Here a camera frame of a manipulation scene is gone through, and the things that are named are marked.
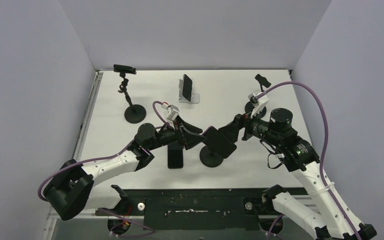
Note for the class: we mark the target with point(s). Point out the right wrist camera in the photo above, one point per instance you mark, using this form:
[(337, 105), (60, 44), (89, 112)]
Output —
[(259, 100)]

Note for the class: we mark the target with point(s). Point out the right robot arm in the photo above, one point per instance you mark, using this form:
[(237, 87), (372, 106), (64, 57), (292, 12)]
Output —
[(334, 220)]

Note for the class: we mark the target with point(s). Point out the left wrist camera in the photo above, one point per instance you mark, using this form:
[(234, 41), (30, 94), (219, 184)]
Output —
[(171, 113)]

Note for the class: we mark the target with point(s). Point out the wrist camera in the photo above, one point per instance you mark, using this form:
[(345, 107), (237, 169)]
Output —
[(259, 100), (171, 113)]

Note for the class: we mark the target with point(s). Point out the purple phone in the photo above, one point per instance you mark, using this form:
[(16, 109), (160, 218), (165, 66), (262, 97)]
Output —
[(218, 143)]

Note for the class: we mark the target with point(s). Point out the white folding phone stand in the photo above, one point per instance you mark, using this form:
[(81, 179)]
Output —
[(195, 96)]

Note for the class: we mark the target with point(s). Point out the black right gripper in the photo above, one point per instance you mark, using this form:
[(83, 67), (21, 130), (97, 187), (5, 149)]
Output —
[(240, 126)]

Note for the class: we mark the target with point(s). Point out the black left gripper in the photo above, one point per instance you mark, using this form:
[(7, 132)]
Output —
[(188, 140)]

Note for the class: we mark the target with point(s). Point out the black phone on tall stand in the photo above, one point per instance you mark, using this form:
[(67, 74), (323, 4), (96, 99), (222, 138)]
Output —
[(124, 69)]

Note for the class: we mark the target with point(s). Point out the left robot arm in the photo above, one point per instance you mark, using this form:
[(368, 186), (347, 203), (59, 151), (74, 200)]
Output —
[(73, 188)]

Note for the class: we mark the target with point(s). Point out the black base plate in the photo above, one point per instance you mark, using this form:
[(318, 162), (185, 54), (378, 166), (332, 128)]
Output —
[(194, 209)]

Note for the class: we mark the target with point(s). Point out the aluminium side rail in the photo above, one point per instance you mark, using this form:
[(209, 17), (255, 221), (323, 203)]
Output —
[(50, 223)]

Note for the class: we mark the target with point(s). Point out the black tall phone stand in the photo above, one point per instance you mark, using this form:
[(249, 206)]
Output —
[(134, 113)]

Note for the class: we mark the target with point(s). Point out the black phone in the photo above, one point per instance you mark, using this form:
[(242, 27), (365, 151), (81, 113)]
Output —
[(124, 69), (175, 158)]

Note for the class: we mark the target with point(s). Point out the silver phone on white stand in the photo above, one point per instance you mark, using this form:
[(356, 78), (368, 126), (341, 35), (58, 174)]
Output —
[(187, 87)]

